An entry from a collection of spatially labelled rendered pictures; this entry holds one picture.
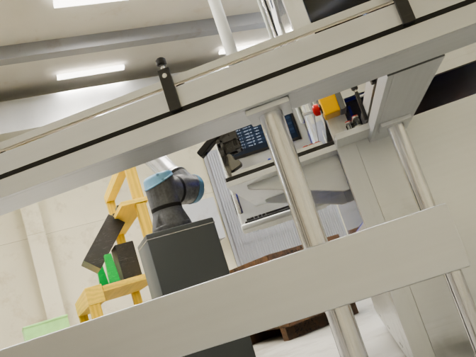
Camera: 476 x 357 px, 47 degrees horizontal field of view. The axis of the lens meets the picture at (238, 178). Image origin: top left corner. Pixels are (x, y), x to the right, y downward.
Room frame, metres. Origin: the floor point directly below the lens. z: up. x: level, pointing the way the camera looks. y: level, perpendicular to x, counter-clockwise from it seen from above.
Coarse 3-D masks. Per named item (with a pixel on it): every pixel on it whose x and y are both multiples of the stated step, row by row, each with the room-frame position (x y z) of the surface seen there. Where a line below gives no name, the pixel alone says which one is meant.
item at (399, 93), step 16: (416, 64) 1.11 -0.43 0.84; (432, 64) 1.14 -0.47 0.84; (384, 80) 1.17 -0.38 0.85; (400, 80) 1.18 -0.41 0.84; (416, 80) 1.22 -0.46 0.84; (368, 96) 1.47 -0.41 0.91; (384, 96) 1.27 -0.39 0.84; (400, 96) 1.32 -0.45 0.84; (416, 96) 1.38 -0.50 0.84; (368, 112) 1.57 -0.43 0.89; (384, 112) 1.43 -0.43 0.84; (400, 112) 1.50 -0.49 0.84
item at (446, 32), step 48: (384, 0) 1.01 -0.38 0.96; (432, 0) 0.97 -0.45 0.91; (288, 48) 1.01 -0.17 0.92; (336, 48) 1.00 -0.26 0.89; (384, 48) 0.99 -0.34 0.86; (432, 48) 1.03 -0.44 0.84; (144, 96) 1.08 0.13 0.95; (192, 96) 1.03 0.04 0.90; (240, 96) 1.02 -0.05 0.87; (288, 96) 1.04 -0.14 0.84; (0, 144) 1.11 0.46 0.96; (48, 144) 1.07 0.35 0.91; (96, 144) 1.06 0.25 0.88; (144, 144) 1.05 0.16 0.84; (192, 144) 1.15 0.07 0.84; (0, 192) 1.09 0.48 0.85; (48, 192) 1.16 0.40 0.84
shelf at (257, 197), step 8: (312, 152) 1.84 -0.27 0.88; (320, 152) 1.83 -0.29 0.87; (328, 152) 1.83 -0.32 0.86; (336, 152) 1.88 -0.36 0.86; (304, 160) 1.84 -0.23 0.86; (312, 160) 1.88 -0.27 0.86; (272, 168) 1.86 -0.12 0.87; (248, 176) 1.87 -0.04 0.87; (256, 176) 1.86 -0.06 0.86; (264, 176) 1.89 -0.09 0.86; (272, 176) 1.94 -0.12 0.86; (232, 184) 1.88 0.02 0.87; (240, 184) 1.89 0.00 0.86; (248, 184) 1.94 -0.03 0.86; (240, 192) 2.05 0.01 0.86; (248, 192) 2.10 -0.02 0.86; (256, 192) 2.17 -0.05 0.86; (264, 192) 2.23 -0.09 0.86; (272, 192) 2.30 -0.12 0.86; (280, 192) 2.38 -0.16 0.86; (248, 200) 2.32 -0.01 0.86; (256, 200) 2.40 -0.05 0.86; (264, 200) 2.47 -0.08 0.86
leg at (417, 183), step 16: (384, 128) 1.58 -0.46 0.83; (400, 128) 1.57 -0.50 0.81; (400, 144) 1.58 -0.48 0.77; (400, 160) 1.59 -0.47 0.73; (416, 160) 1.58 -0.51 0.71; (416, 176) 1.57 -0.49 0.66; (416, 192) 1.58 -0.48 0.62; (464, 288) 1.57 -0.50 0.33; (464, 304) 1.57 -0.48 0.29; (464, 320) 1.59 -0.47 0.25
